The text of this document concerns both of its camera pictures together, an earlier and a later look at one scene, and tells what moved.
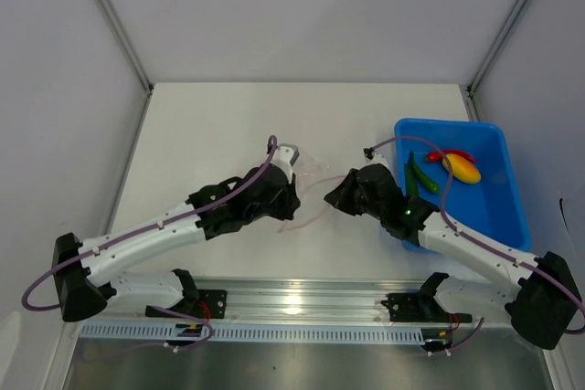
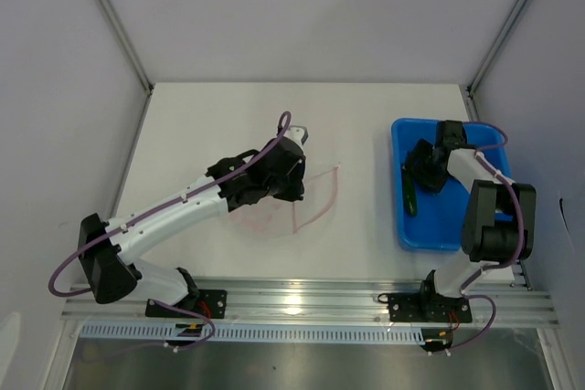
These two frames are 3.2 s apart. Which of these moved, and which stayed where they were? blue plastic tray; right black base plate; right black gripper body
Moved: right black gripper body
Stayed: blue plastic tray; right black base plate
